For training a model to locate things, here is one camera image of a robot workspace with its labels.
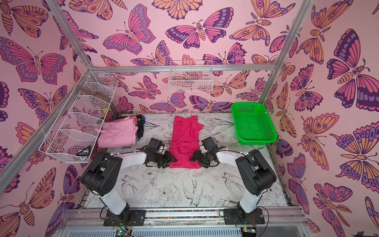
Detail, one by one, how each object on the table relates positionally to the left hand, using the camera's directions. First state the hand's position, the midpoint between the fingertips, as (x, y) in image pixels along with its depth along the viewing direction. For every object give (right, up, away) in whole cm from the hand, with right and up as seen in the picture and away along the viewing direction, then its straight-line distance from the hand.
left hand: (177, 160), depth 92 cm
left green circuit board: (-24, -29, -22) cm, 43 cm away
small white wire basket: (+8, +54, +3) cm, 55 cm away
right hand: (+8, -1, -2) cm, 8 cm away
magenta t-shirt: (+4, +11, +9) cm, 15 cm away
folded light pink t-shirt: (-41, +17, +8) cm, 45 cm away
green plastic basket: (+55, +23, +21) cm, 63 cm away
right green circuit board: (+37, -30, -21) cm, 51 cm away
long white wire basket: (-48, +18, -20) cm, 55 cm away
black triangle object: (-45, +10, -14) cm, 49 cm away
